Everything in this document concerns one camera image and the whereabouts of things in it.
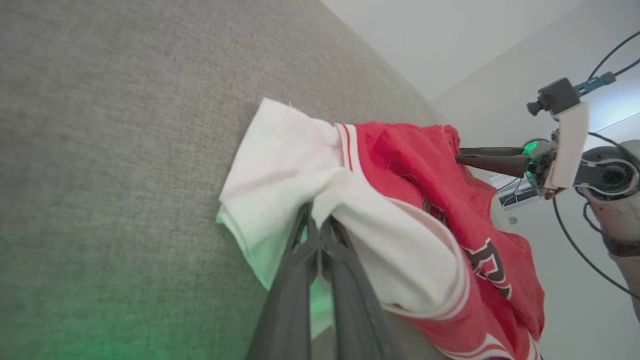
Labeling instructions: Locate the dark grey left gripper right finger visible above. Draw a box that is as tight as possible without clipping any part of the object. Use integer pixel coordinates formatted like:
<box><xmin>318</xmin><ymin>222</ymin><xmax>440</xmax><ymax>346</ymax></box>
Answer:
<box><xmin>320</xmin><ymin>216</ymin><xmax>404</xmax><ymax>360</ymax></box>

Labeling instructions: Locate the thin black cable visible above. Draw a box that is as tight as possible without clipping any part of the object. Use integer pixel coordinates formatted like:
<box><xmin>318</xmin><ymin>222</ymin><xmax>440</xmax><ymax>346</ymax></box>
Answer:
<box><xmin>588</xmin><ymin>131</ymin><xmax>640</xmax><ymax>163</ymax></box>
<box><xmin>587</xmin><ymin>31</ymin><xmax>640</xmax><ymax>82</ymax></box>
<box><xmin>552</xmin><ymin>196</ymin><xmax>640</xmax><ymax>301</ymax></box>

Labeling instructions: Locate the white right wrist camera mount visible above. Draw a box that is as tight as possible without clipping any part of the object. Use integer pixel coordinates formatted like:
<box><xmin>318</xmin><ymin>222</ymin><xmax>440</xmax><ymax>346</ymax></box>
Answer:
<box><xmin>542</xmin><ymin>102</ymin><xmax>590</xmax><ymax>191</ymax></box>

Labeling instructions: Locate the grey fabric sofa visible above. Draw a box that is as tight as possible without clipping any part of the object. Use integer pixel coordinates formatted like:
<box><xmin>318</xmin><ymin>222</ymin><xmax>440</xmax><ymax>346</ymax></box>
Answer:
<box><xmin>0</xmin><ymin>0</ymin><xmax>453</xmax><ymax>360</ymax></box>

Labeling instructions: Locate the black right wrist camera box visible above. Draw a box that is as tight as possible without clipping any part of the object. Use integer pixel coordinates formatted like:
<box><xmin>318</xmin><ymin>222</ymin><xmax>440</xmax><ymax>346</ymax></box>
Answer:
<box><xmin>526</xmin><ymin>78</ymin><xmax>581</xmax><ymax>117</ymax></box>

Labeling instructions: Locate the teal right camera connector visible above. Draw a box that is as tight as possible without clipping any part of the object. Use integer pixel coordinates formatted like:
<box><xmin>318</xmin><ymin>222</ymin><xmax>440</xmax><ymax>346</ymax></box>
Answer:
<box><xmin>574</xmin><ymin>72</ymin><xmax>617</xmax><ymax>97</ymax></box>

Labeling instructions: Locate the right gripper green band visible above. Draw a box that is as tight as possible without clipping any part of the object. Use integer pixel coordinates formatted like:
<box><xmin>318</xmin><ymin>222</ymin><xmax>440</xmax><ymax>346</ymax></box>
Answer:
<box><xmin>454</xmin><ymin>139</ymin><xmax>558</xmax><ymax>189</ymax></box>

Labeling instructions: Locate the red and white jersey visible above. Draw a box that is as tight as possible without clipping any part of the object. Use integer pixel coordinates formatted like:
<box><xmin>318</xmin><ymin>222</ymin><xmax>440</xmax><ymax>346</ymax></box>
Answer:
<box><xmin>216</xmin><ymin>97</ymin><xmax>546</xmax><ymax>360</ymax></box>

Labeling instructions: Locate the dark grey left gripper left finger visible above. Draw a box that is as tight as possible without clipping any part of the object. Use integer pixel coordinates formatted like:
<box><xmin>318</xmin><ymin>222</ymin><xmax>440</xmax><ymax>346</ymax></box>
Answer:
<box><xmin>245</xmin><ymin>202</ymin><xmax>321</xmax><ymax>360</ymax></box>

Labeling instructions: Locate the white air conditioner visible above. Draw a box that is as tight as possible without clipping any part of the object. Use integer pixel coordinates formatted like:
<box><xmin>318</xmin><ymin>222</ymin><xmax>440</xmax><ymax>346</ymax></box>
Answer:
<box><xmin>489</xmin><ymin>172</ymin><xmax>544</xmax><ymax>210</ymax></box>

